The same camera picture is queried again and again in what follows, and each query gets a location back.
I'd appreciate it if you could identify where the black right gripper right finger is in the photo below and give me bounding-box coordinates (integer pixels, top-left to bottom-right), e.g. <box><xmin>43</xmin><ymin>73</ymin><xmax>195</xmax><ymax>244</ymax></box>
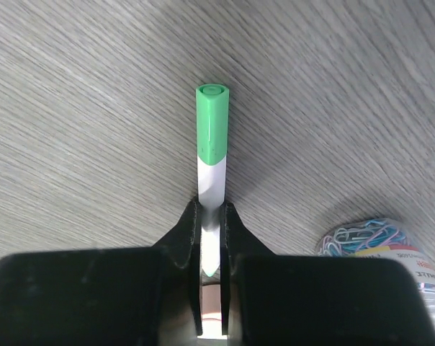
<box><xmin>219</xmin><ymin>201</ymin><xmax>274</xmax><ymax>337</ymax></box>

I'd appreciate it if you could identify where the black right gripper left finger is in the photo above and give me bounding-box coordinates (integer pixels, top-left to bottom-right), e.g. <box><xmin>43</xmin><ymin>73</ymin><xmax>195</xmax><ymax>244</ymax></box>
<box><xmin>153</xmin><ymin>200</ymin><xmax>202</xmax><ymax>337</ymax></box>

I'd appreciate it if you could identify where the green white marker pen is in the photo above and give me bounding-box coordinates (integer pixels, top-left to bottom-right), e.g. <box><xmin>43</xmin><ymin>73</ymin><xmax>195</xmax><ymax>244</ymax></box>
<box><xmin>196</xmin><ymin>84</ymin><xmax>230</xmax><ymax>277</ymax></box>

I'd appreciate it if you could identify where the clear paperclip jar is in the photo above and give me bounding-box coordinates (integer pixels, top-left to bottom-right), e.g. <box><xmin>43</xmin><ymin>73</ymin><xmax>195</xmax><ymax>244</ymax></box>
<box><xmin>316</xmin><ymin>216</ymin><xmax>435</xmax><ymax>346</ymax></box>

